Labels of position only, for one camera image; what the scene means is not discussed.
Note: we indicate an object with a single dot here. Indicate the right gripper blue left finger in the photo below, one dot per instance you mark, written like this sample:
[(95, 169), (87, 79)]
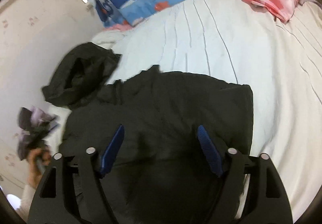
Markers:
[(109, 155)]

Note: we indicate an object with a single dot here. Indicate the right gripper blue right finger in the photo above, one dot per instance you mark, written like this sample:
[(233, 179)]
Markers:
[(210, 151)]

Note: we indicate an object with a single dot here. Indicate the black puffer jacket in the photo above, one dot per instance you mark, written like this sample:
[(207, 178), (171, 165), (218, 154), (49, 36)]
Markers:
[(161, 174)]

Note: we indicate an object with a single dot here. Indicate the person left hand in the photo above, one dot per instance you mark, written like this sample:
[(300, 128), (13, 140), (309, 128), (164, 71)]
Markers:
[(36, 158)]

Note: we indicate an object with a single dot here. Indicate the black fleece garment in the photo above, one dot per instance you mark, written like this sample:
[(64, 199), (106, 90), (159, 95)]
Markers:
[(80, 75)]

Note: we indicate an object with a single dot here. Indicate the white striped duvet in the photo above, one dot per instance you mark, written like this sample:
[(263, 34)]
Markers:
[(232, 41)]

